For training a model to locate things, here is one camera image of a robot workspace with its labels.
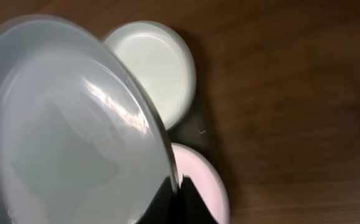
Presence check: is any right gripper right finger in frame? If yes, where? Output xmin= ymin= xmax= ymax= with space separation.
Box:
xmin=177 ymin=177 xmax=218 ymax=224

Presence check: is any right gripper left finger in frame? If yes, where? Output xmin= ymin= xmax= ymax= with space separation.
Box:
xmin=136 ymin=177 xmax=175 ymax=224

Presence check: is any white plate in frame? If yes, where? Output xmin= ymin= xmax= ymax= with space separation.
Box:
xmin=0 ymin=15 xmax=178 ymax=224
xmin=172 ymin=143 xmax=230 ymax=224
xmin=104 ymin=21 xmax=196 ymax=129

